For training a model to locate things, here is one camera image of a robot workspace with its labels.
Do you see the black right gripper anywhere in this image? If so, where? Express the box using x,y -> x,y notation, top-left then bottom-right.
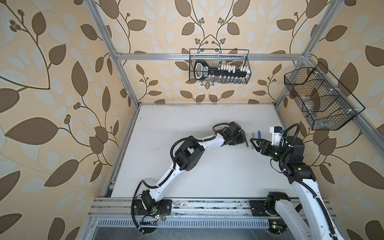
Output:
250,137 -> 288,165

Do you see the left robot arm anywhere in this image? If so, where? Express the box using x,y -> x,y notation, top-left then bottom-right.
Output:
138,122 -> 246,213

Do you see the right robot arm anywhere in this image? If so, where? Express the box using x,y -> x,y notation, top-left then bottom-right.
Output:
250,136 -> 343,240

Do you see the black tool in basket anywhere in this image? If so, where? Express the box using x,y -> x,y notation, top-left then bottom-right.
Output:
192,60 -> 251,81

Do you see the aluminium rear crossbar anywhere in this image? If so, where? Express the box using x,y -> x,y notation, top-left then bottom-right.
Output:
116,53 -> 305,61

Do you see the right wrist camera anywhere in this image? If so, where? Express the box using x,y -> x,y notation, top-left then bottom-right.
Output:
270,126 -> 285,147

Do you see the rear wire basket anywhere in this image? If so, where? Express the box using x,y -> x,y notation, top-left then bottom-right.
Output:
189,48 -> 252,85

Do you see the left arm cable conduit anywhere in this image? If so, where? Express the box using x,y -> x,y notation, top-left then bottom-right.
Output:
131,122 -> 232,235

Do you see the side wire basket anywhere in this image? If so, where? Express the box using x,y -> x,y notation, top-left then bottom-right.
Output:
284,62 -> 366,131

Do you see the aluminium frame post right rear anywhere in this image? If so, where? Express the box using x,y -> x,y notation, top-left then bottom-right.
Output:
274,0 -> 344,107

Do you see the aluminium frame post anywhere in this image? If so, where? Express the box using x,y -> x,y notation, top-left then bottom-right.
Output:
274,0 -> 344,107
85,0 -> 140,109

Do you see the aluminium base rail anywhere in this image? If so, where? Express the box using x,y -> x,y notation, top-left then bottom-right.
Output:
89,197 -> 334,218

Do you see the aluminium frame post left rear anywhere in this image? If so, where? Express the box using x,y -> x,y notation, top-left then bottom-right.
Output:
85,0 -> 140,109

